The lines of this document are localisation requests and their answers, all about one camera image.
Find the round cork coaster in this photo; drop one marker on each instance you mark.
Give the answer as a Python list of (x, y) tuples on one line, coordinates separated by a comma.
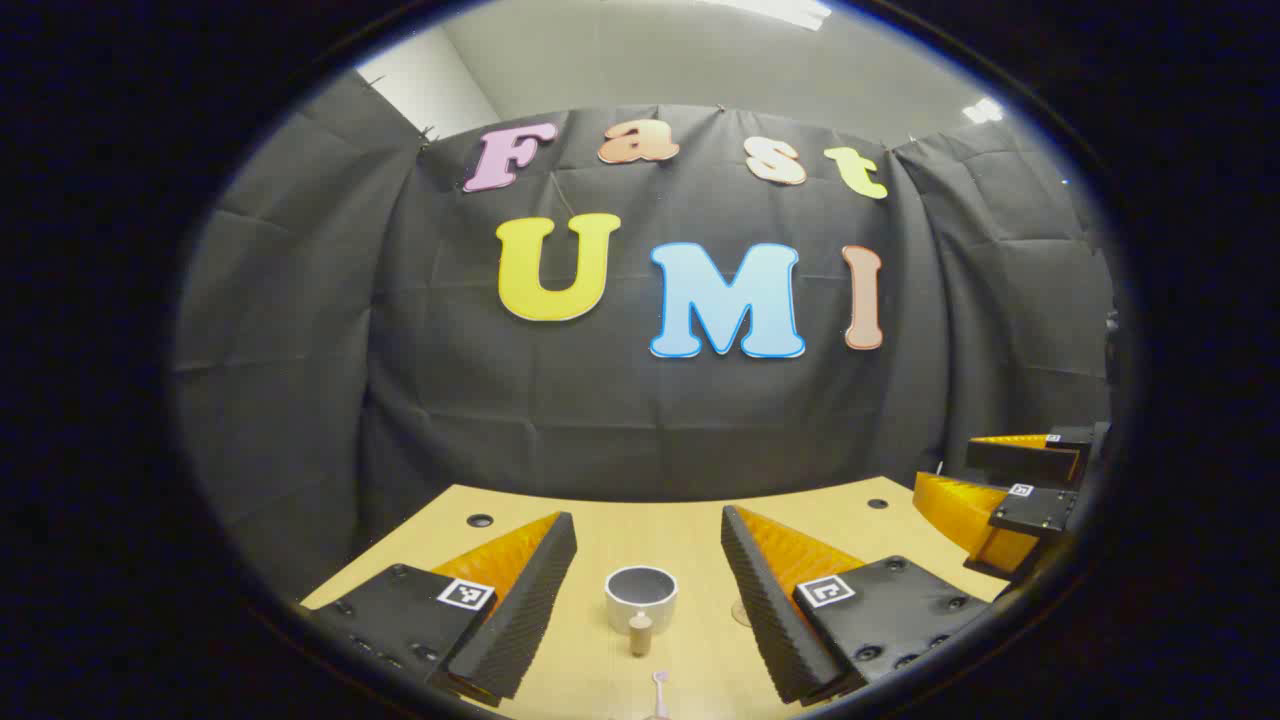
[(742, 618)]

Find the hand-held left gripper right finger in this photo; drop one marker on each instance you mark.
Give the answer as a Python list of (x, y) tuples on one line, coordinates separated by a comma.
[(765, 610)]

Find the black backdrop cloth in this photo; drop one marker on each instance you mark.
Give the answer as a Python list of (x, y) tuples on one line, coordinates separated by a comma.
[(400, 350)]

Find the wooden desktop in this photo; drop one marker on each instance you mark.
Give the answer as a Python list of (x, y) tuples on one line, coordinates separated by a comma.
[(650, 530)]

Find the pink white toothbrush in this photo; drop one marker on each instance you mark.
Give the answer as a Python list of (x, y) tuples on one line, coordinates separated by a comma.
[(660, 682)]

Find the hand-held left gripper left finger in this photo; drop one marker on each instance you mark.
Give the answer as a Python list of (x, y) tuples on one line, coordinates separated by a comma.
[(530, 610)]

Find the ceiling light panel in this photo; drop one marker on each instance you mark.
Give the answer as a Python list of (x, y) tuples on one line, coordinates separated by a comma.
[(775, 10), (984, 110)]

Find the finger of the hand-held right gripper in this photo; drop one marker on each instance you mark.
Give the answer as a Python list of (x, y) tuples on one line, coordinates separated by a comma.
[(1020, 464), (1035, 512)]

